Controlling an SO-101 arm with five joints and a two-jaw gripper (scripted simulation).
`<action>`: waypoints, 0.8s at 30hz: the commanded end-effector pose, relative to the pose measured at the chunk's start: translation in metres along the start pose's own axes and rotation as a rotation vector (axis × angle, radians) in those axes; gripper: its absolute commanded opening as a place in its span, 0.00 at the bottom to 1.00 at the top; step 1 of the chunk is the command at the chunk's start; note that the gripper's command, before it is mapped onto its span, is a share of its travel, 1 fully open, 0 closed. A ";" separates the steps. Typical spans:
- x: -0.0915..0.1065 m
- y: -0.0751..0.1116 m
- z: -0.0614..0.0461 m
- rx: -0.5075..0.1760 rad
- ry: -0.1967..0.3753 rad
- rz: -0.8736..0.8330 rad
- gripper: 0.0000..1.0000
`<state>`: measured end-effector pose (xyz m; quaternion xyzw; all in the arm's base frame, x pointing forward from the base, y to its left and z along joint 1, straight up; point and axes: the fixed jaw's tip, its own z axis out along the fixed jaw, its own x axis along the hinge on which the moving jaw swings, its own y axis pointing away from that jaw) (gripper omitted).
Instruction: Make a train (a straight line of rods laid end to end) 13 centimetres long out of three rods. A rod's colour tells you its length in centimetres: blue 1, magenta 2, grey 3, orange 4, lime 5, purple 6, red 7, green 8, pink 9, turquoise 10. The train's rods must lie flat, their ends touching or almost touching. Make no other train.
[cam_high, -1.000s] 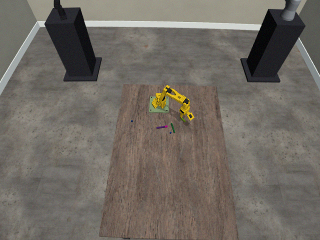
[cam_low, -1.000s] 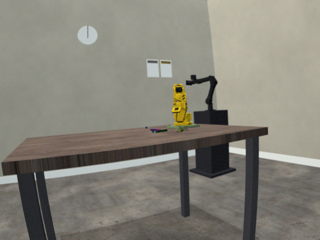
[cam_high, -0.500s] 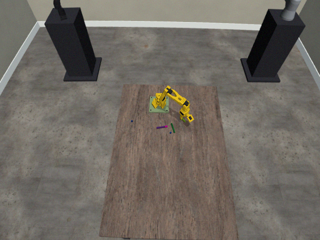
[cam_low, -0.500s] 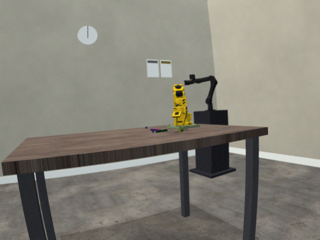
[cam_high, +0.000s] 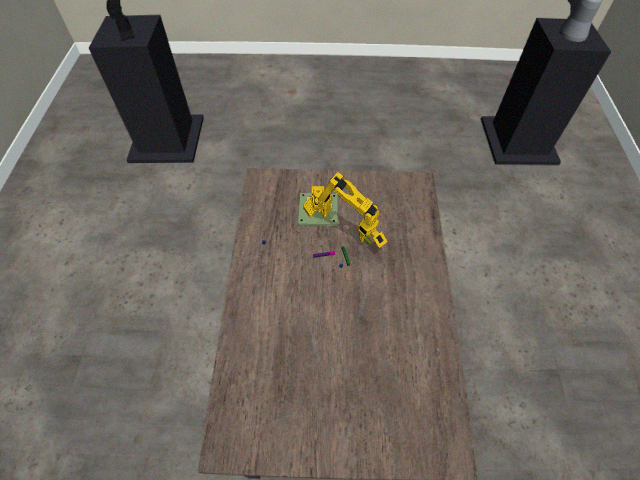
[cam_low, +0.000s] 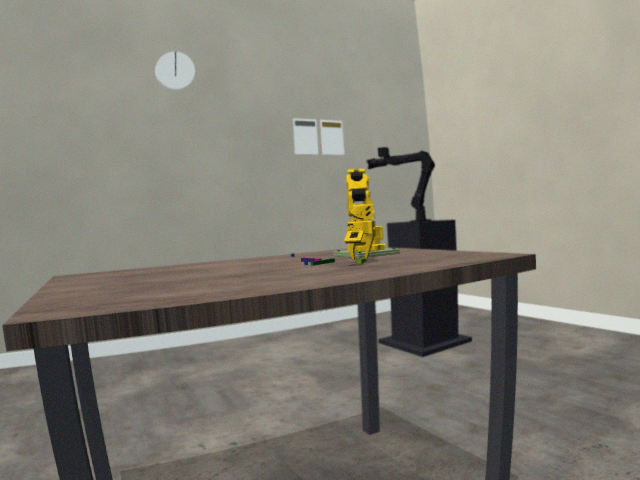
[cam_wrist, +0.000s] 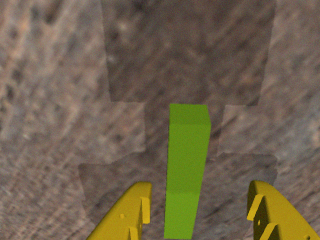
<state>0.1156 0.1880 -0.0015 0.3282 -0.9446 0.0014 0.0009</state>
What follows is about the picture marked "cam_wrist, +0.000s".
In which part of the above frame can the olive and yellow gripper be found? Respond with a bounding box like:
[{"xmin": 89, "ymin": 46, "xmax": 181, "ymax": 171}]
[{"xmin": 86, "ymin": 180, "xmax": 320, "ymax": 240}]

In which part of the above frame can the lime green rod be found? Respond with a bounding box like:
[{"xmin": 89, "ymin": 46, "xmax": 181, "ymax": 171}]
[{"xmin": 164, "ymin": 104, "xmax": 211, "ymax": 239}]

